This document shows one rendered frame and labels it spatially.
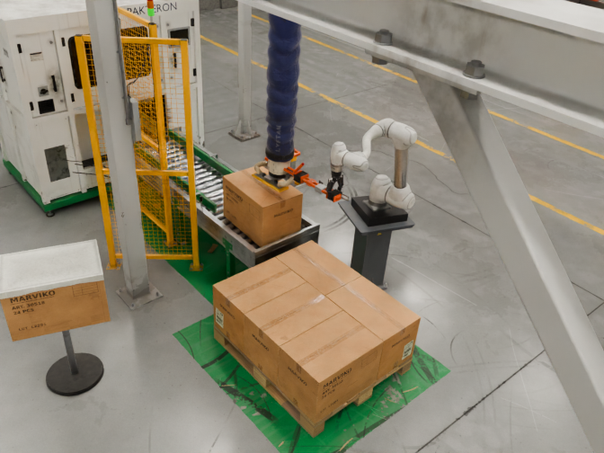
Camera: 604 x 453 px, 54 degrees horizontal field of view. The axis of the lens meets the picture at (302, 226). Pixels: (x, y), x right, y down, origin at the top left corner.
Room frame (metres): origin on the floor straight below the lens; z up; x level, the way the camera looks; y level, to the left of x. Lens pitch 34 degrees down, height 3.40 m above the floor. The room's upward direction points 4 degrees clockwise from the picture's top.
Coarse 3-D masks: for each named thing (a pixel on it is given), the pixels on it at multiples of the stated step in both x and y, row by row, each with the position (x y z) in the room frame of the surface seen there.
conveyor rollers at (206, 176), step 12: (168, 144) 5.70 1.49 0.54; (168, 156) 5.41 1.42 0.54; (156, 168) 5.13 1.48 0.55; (180, 168) 5.19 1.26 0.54; (204, 168) 5.19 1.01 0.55; (204, 180) 4.97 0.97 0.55; (216, 180) 4.98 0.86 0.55; (204, 192) 4.75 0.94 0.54; (216, 192) 4.74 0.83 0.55; (252, 240) 4.02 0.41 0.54
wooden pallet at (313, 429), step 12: (216, 336) 3.38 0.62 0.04; (228, 348) 3.28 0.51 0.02; (240, 360) 3.16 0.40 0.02; (408, 360) 3.17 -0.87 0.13; (252, 372) 3.05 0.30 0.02; (264, 384) 2.92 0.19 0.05; (372, 384) 2.90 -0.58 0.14; (276, 396) 2.84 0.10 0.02; (360, 396) 2.83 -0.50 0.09; (288, 408) 2.74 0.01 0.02; (300, 420) 2.62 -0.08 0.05; (324, 420) 2.59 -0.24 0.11; (312, 432) 2.53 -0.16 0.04
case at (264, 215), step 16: (224, 176) 4.35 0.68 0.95; (240, 176) 4.37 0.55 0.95; (224, 192) 4.34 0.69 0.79; (240, 192) 4.15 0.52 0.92; (256, 192) 4.12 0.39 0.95; (272, 192) 4.14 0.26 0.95; (288, 192) 4.15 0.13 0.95; (224, 208) 4.35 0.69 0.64; (240, 208) 4.15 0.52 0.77; (256, 208) 3.97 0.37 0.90; (272, 208) 3.96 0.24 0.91; (288, 208) 4.06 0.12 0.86; (240, 224) 4.15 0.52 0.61; (256, 224) 3.96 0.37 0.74; (272, 224) 3.96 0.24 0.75; (288, 224) 4.07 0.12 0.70; (256, 240) 3.96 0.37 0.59; (272, 240) 3.97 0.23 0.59
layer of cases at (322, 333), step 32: (288, 256) 3.82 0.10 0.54; (320, 256) 3.85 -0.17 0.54; (224, 288) 3.38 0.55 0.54; (256, 288) 3.40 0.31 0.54; (288, 288) 3.43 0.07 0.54; (320, 288) 3.45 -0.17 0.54; (352, 288) 3.48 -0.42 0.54; (224, 320) 3.30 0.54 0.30; (256, 320) 3.05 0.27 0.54; (288, 320) 3.08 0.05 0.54; (320, 320) 3.10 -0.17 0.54; (352, 320) 3.12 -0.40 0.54; (384, 320) 3.14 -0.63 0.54; (416, 320) 3.17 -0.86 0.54; (256, 352) 3.00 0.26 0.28; (288, 352) 2.77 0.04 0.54; (320, 352) 2.79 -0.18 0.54; (352, 352) 2.81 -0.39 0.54; (384, 352) 2.95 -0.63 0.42; (288, 384) 2.74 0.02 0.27; (320, 384) 2.54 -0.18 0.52; (352, 384) 2.75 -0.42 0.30; (320, 416) 2.56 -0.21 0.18
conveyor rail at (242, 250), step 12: (144, 168) 5.11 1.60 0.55; (144, 180) 5.12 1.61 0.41; (156, 180) 4.93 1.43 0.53; (180, 192) 4.62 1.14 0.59; (204, 216) 4.31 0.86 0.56; (204, 228) 4.31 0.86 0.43; (216, 228) 4.17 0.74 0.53; (228, 228) 4.09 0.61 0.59; (216, 240) 4.17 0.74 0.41; (228, 240) 4.04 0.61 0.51; (240, 240) 3.93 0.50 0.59; (240, 252) 3.91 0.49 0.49; (252, 252) 3.79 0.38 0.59; (252, 264) 3.79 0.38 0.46
